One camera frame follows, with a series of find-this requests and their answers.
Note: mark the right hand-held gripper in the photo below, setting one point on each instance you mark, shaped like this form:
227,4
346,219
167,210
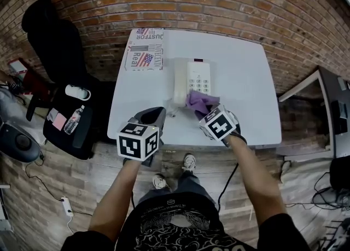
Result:
218,127

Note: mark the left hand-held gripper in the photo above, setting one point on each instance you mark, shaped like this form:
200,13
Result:
136,140

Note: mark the purple cloth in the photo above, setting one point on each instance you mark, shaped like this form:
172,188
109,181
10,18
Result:
199,102

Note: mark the white desk phone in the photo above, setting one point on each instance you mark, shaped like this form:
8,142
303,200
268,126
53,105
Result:
191,80

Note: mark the person's right forearm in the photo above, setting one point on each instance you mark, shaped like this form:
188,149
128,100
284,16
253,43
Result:
254,178

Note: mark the person's left forearm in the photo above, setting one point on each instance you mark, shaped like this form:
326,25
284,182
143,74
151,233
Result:
120,189

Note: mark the white desk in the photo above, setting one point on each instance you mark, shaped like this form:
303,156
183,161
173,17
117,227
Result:
240,80

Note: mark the grey cloth piece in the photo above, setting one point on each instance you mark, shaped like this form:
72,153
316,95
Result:
52,114

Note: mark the dark side desk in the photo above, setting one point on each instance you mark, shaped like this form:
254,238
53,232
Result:
332,107

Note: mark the person's right shoe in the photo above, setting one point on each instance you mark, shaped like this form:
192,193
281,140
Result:
189,162

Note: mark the person's shoe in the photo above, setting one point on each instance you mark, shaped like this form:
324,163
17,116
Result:
160,181
189,162

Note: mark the person's left shoe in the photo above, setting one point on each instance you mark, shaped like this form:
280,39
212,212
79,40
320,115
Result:
160,181

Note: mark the person's dark trousers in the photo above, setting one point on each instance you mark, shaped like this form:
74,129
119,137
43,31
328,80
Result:
180,187

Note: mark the clear plastic water bottle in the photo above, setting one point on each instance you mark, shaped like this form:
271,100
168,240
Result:
73,120

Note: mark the white headset case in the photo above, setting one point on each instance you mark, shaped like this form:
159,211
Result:
77,92

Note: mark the pink notepad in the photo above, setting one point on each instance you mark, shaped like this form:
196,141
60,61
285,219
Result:
59,122

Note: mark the printed newspaper box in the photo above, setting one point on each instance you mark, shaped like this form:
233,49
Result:
142,53

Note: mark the person's black printed shirt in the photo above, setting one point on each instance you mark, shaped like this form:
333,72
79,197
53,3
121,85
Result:
177,225

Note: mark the white power strip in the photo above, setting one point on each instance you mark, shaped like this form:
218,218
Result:
67,206

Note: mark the black office chair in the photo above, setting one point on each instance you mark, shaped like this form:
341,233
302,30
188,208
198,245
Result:
60,61

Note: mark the grey round device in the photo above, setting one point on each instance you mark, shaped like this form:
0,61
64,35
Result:
19,142

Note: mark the black bag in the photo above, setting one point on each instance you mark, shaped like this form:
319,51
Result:
340,172

